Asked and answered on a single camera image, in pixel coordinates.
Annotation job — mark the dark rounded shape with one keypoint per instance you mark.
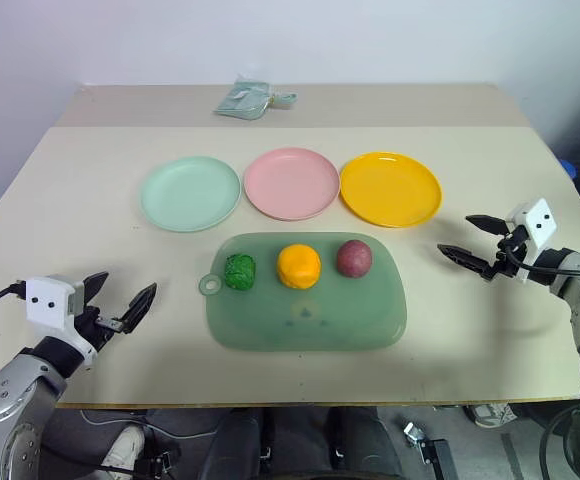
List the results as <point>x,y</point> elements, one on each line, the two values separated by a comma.
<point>365,445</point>

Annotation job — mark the pink plate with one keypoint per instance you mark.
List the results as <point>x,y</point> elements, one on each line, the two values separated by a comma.
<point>291,182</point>

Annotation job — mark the green broccoli toy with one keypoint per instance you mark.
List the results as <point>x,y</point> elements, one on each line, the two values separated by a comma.
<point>240,271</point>

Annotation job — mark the white sneaker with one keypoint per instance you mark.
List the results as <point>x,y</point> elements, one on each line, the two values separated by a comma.
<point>490,414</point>
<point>122,445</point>

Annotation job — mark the yellow plate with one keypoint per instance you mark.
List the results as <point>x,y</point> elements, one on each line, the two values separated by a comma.
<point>390,190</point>

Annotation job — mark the dark red round fruit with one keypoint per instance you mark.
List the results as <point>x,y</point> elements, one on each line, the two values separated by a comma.
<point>354,258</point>

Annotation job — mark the teal cloth bag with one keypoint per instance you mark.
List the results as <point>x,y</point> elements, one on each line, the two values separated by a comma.
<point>242,100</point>

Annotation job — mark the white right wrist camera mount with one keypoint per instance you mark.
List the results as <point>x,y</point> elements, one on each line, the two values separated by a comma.
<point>540,217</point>

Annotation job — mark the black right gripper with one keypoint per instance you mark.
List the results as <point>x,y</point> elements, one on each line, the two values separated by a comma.
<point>507,255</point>

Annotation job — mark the orange fruit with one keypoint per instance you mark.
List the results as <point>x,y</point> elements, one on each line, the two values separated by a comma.
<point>298,266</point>

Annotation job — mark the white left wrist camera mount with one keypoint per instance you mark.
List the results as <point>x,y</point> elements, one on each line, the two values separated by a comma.
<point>45,305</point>

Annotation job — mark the mint green plate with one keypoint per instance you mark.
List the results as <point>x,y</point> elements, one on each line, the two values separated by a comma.
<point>190,195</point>

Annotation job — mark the metal caster bracket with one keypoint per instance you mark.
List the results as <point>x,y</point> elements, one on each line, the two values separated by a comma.
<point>422,440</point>

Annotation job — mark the translucent green cutting board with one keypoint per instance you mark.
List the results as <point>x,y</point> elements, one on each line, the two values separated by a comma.
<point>310,320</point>

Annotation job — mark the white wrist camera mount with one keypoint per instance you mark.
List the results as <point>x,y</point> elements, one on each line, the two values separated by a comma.
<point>540,217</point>
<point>45,305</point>

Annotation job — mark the small blue object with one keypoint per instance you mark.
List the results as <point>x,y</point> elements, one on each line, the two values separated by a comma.
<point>568,169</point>

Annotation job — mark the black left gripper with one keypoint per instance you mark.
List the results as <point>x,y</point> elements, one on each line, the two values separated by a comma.
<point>92,327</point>

